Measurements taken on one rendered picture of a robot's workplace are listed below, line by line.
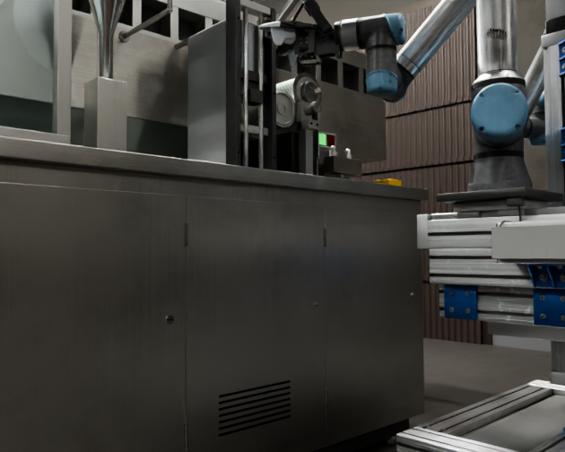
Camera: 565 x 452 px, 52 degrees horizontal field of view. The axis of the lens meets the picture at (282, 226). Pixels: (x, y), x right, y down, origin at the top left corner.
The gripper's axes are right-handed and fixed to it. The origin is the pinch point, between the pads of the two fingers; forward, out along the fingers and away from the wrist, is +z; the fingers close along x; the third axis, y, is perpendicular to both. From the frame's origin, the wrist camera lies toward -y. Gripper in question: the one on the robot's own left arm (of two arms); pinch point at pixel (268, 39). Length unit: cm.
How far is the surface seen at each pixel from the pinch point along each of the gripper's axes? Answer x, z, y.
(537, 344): 306, -82, 79
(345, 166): 73, -3, 14
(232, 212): 3.1, 9.0, 45.5
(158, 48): 33, 56, -21
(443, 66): 303, -22, -129
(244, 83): 18.3, 14.7, 2.9
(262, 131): 25.8, 11.3, 15.6
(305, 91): 53, 7, -8
